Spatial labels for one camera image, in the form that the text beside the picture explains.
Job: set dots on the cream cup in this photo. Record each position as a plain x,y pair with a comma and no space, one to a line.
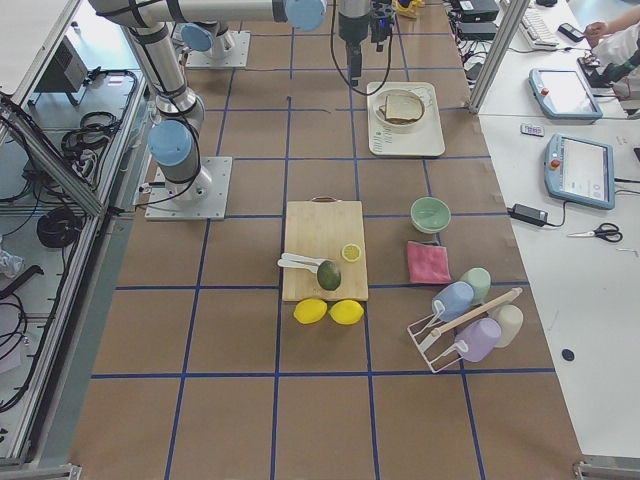
510,318

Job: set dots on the small black power adapter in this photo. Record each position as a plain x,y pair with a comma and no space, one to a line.
528,214

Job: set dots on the left yellow lemon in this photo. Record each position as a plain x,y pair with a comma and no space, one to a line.
309,311

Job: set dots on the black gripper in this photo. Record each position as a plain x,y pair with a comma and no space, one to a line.
353,25

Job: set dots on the blue cup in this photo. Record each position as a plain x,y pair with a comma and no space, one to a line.
452,301

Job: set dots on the pink cloth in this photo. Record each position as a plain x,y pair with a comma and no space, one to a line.
427,264

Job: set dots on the white round plate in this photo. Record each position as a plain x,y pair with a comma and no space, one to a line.
379,100

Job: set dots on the upper blue teach pendant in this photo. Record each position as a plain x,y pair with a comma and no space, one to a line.
563,95

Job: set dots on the lower blue teach pendant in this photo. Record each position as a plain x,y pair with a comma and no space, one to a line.
580,171

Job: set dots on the wooden cutting board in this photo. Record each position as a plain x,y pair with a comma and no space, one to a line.
320,230

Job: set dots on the lemon half slice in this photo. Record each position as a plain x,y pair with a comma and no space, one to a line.
351,252

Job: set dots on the white wire cup rack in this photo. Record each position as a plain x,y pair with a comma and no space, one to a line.
434,340

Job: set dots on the yellow lemon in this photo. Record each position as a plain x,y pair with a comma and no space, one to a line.
309,311
346,312

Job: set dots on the cream bear tray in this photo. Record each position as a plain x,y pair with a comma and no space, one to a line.
423,140

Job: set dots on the green lime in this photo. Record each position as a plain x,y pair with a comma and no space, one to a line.
329,275

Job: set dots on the purple cup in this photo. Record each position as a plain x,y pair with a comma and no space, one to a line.
477,340

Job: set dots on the light green bowl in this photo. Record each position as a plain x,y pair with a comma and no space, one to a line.
430,215

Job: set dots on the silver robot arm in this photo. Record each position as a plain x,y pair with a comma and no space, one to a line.
146,22
210,38

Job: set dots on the right yellow lemon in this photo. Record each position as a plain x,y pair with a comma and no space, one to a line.
346,312

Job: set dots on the blue teach pendant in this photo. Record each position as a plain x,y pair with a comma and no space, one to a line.
580,171
563,95

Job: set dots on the green cup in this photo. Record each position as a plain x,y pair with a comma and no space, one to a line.
480,281

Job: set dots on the black scissors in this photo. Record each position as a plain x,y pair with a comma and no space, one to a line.
606,231

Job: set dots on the plain bread slice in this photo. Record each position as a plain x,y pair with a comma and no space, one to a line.
414,105

